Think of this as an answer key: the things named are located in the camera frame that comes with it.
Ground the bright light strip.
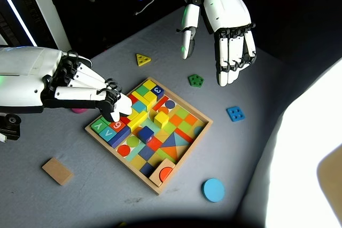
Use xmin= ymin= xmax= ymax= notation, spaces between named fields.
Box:
xmin=0 ymin=0 xmax=38 ymax=48

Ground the blue disc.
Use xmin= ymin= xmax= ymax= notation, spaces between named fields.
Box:
xmin=201 ymin=178 xmax=226 ymax=203

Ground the grey table cloth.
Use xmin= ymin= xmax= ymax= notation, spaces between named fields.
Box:
xmin=0 ymin=5 xmax=342 ymax=228

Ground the green pentagon block with holes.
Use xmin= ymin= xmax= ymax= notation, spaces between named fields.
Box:
xmin=188 ymin=74 xmax=205 ymax=87

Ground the white upright post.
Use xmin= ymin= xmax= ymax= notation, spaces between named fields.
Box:
xmin=22 ymin=0 xmax=72 ymax=52

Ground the tan rounded panel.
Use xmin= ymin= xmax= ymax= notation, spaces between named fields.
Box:
xmin=316 ymin=144 xmax=342 ymax=214

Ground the wooden puzzle tray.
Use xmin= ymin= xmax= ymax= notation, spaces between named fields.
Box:
xmin=84 ymin=76 xmax=214 ymax=195

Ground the yellow triangle block with holes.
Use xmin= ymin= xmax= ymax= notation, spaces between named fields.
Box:
xmin=135 ymin=53 xmax=152 ymax=67

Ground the white cable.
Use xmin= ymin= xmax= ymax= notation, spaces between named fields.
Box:
xmin=134 ymin=0 xmax=158 ymax=17

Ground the blue square four-hole block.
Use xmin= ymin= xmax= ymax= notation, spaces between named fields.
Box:
xmin=226 ymin=106 xmax=246 ymax=122

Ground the plain wooden rectangular block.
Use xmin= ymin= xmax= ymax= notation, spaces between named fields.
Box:
xmin=41 ymin=157 xmax=75 ymax=186

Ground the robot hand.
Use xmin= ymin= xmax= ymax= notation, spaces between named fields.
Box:
xmin=0 ymin=46 xmax=134 ymax=123
xmin=176 ymin=0 xmax=257 ymax=88

